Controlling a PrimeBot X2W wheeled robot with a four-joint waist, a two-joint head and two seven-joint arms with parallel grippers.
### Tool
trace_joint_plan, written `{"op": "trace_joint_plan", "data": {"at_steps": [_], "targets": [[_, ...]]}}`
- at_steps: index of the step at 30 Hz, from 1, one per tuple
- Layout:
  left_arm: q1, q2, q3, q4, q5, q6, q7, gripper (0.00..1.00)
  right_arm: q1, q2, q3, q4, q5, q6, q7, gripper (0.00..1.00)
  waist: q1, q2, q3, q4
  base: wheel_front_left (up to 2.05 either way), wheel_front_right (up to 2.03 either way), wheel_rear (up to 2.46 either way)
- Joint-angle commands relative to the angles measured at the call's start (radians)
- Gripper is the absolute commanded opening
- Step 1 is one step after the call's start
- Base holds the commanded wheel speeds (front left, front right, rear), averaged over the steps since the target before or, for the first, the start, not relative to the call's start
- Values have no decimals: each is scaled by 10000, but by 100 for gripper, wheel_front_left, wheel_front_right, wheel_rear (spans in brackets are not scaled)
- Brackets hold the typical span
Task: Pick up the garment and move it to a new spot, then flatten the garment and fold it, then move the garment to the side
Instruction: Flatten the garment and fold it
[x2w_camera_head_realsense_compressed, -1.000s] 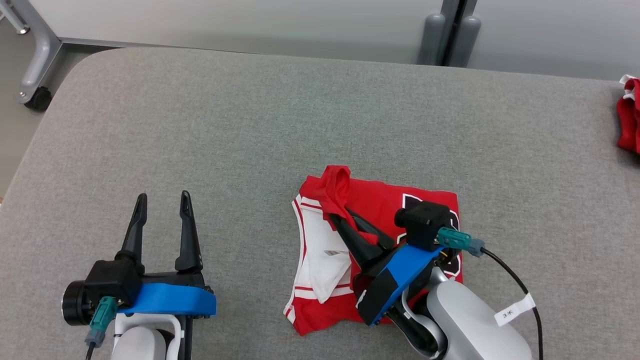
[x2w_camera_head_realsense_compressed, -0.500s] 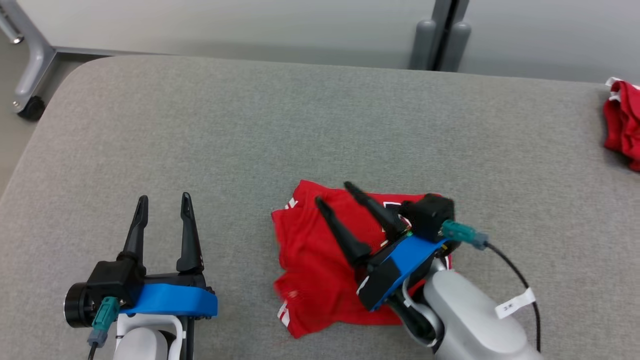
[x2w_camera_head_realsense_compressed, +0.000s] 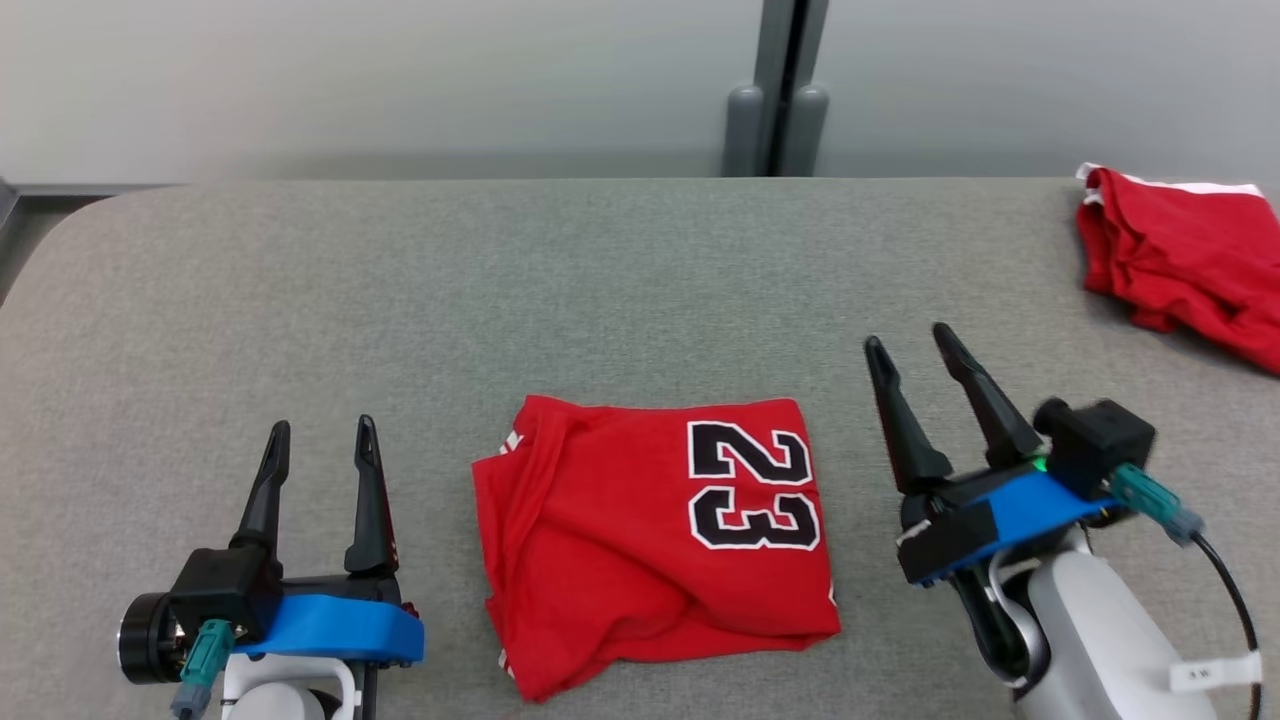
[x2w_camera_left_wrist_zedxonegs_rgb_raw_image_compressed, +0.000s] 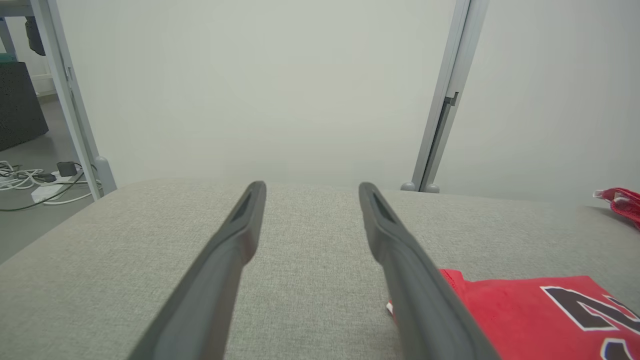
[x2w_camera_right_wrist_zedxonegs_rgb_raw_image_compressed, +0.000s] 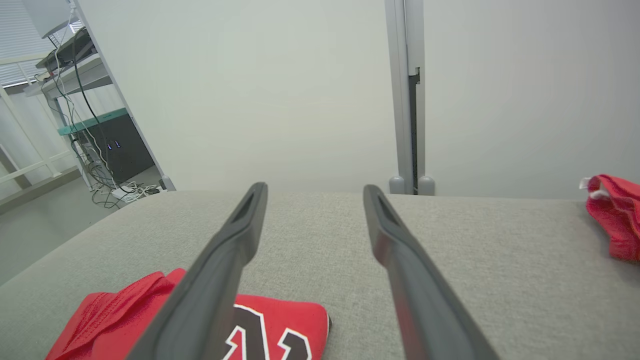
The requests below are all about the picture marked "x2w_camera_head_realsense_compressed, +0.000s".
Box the red shorts with white stripe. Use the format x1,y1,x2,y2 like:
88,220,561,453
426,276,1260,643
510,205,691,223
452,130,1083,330
1075,163,1280,376

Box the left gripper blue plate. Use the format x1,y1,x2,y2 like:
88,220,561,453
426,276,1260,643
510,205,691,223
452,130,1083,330
230,415,426,666

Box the red jersey number 23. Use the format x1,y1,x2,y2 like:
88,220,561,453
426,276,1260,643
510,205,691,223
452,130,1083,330
472,395,843,704

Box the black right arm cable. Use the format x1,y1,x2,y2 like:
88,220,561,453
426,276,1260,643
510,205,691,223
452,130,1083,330
1108,462,1263,720

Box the white label on right cable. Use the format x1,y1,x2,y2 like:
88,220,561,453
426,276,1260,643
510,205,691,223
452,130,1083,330
1170,650,1263,693

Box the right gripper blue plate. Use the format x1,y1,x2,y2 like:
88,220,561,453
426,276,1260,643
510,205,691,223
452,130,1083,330
865,322,1116,588

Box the grey partition post with slot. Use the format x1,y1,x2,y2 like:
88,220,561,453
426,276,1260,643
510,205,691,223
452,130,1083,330
720,0,831,178

